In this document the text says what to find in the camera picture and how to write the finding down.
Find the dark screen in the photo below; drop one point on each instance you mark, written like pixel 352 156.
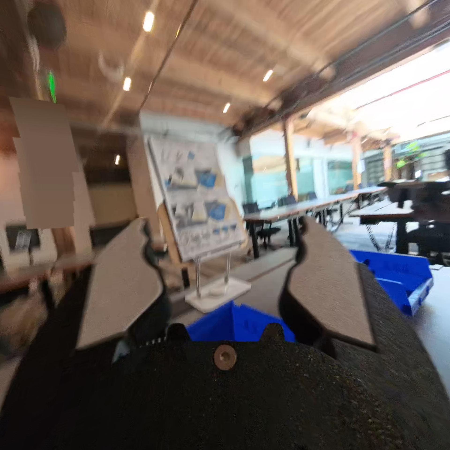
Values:
pixel 23 239

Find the printed instruction sheet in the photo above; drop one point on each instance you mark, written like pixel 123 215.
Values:
pixel 190 182

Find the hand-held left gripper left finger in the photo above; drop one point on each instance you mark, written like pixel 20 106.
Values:
pixel 119 281

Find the green plant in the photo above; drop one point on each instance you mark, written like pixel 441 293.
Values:
pixel 411 153

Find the blue plastic bin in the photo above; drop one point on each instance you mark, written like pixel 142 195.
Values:
pixel 393 274
pixel 225 327

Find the wooden display board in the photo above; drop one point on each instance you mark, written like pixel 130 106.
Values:
pixel 172 242

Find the white board stand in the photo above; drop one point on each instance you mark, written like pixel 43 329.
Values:
pixel 218 298

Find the wooden post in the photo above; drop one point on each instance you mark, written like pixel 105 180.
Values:
pixel 290 158
pixel 357 161
pixel 387 161

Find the long wooden table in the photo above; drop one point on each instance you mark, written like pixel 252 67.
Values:
pixel 386 211
pixel 316 204

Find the round black ceiling fixture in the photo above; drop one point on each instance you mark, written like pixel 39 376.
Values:
pixel 47 26

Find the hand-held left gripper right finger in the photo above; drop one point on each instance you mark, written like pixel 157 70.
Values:
pixel 330 288

